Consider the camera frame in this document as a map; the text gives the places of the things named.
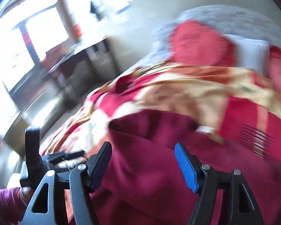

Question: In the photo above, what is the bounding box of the maroon fleece garment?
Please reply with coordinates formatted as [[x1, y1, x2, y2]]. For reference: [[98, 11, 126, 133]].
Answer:
[[91, 110, 281, 224]]

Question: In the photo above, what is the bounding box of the purple sleeve left forearm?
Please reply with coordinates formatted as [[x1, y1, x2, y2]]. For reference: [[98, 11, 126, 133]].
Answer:
[[0, 187, 27, 224]]

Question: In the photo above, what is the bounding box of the person's left hand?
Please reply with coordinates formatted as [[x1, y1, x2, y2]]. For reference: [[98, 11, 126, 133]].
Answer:
[[19, 187, 34, 207]]

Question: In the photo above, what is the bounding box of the red cream patterned blanket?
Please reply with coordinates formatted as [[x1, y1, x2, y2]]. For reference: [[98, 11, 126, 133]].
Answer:
[[40, 62, 281, 160]]

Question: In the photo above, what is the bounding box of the dark wooden side table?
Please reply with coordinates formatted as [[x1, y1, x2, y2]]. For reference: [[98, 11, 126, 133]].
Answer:
[[9, 38, 120, 132]]

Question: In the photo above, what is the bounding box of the white pillow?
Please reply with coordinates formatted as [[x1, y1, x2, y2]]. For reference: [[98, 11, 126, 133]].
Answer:
[[224, 34, 270, 75]]

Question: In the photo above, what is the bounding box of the left red heart cushion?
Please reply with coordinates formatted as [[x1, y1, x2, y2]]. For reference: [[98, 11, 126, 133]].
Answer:
[[169, 20, 235, 67]]

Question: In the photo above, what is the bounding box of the red heart cushion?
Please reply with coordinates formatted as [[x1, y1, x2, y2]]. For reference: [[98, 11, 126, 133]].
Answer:
[[169, 20, 235, 67], [268, 45, 281, 94]]

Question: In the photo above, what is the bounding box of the right red heart cushion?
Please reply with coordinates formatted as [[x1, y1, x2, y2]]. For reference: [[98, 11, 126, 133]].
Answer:
[[268, 45, 281, 94]]

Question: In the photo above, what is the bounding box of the floral quilt at headboard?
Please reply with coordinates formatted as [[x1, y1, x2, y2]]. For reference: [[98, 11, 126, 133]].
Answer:
[[138, 5, 281, 66]]

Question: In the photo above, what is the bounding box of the window with wooden frame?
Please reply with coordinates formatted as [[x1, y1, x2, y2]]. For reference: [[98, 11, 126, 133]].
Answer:
[[0, 0, 79, 135]]

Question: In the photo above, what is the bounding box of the dark cloth on wall hook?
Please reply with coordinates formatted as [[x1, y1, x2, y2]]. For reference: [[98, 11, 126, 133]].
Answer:
[[90, 1, 103, 21]]

